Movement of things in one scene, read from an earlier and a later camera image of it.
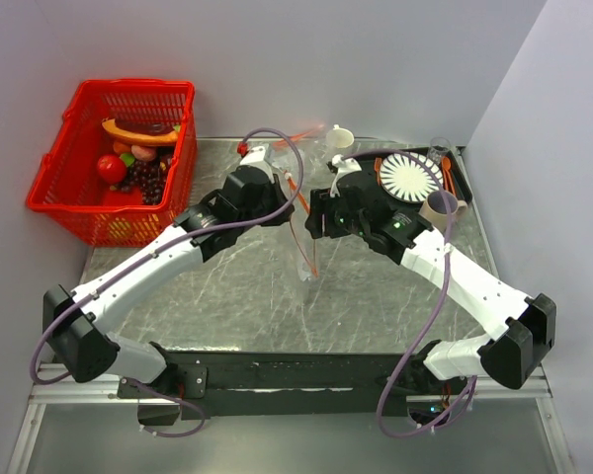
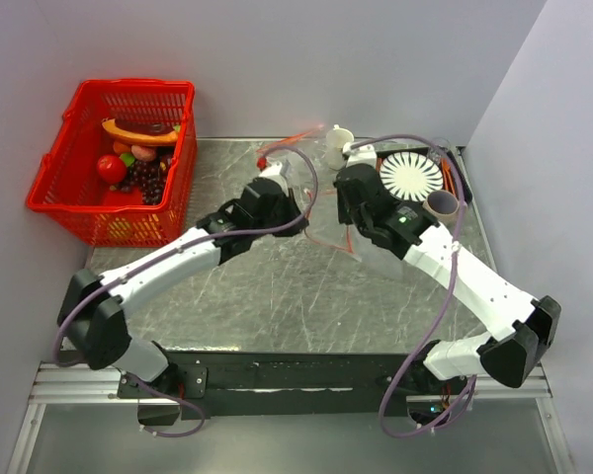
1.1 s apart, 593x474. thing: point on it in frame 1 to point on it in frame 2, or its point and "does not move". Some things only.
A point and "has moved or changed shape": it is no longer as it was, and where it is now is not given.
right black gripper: x=322 y=202 does not move
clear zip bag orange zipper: x=292 y=167 has moved or changed shape
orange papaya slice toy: x=111 y=127 does not move
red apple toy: x=111 y=168 does not move
